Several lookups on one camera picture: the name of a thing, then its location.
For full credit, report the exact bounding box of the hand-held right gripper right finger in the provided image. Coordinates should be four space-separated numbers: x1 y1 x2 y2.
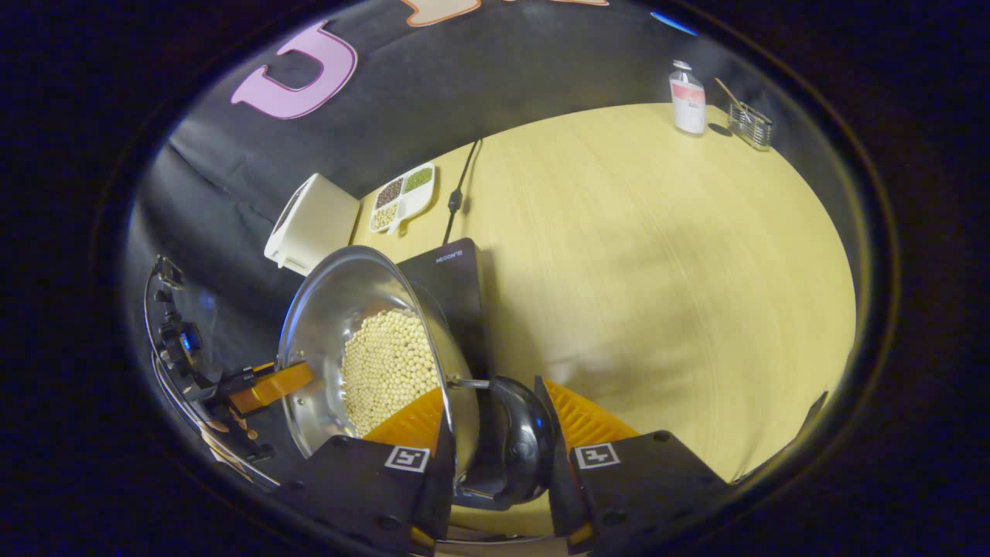
534 377 732 554

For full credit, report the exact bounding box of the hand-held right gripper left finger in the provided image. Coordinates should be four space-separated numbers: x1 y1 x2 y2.
271 387 457 554

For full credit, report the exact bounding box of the steel pot with black handles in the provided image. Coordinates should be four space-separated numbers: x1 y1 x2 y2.
277 245 558 511

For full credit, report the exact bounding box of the pile of yellow soybeans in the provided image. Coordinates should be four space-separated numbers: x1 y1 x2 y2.
340 308 442 438

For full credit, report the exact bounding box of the black induction cooktop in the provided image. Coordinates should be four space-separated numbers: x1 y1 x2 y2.
396 238 496 380

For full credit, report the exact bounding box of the black slanted bar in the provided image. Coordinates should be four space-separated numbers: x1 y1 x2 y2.
731 391 828 484

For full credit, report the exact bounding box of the white toaster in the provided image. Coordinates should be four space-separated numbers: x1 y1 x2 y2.
264 173 360 277

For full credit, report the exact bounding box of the white divided bean dish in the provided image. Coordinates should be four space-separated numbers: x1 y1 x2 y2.
369 162 436 235

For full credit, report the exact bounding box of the black backdrop cloth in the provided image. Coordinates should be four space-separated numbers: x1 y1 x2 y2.
124 0 782 372

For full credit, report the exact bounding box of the clear glass stick holder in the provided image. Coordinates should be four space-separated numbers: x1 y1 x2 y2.
727 101 774 150

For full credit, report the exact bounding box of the small pink label bottle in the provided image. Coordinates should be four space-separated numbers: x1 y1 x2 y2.
669 60 707 136

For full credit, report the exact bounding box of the wooden stick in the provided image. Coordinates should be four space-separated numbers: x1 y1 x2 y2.
713 77 747 111

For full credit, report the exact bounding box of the black power cable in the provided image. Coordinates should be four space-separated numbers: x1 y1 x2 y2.
442 139 482 246

